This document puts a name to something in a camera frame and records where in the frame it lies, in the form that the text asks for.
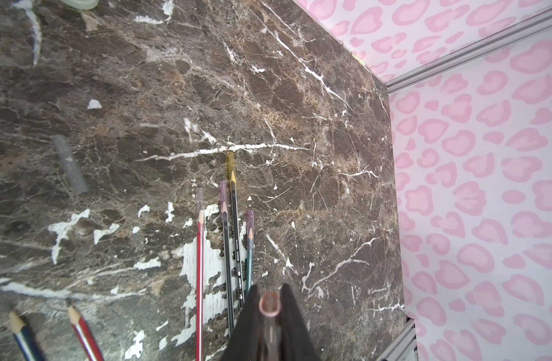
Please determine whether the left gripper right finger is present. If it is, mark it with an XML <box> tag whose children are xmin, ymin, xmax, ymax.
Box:
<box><xmin>280</xmin><ymin>284</ymin><xmax>321</xmax><ymax>361</ymax></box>

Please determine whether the red capped pencil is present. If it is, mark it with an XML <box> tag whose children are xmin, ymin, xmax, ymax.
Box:
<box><xmin>196</xmin><ymin>188</ymin><xmax>205</xmax><ymax>361</ymax></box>

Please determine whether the aluminium frame profile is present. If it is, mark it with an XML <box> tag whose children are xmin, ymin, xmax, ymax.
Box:
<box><xmin>386</xmin><ymin>8</ymin><xmax>552</xmax><ymax>95</ymax></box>

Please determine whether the grey removed pencil cap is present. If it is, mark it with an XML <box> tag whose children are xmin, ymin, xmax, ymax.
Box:
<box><xmin>52</xmin><ymin>135</ymin><xmax>89</xmax><ymax>195</ymax></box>

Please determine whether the yellow capped pencil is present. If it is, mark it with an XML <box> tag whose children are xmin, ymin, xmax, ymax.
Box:
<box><xmin>226</xmin><ymin>152</ymin><xmax>244</xmax><ymax>308</ymax></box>

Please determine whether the clear pink pencil cap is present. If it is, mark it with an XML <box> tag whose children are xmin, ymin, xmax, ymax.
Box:
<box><xmin>258</xmin><ymin>292</ymin><xmax>282</xmax><ymax>360</ymax></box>

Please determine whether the purple capped pencil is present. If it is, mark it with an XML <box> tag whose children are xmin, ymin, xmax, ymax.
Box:
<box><xmin>220</xmin><ymin>180</ymin><xmax>235</xmax><ymax>338</ymax></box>

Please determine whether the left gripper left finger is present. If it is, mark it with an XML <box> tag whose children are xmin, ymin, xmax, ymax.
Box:
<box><xmin>220</xmin><ymin>285</ymin><xmax>261</xmax><ymax>361</ymax></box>

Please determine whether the teal capped pencil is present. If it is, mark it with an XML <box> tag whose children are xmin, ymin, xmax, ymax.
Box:
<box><xmin>246</xmin><ymin>210</ymin><xmax>255</xmax><ymax>292</ymax></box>

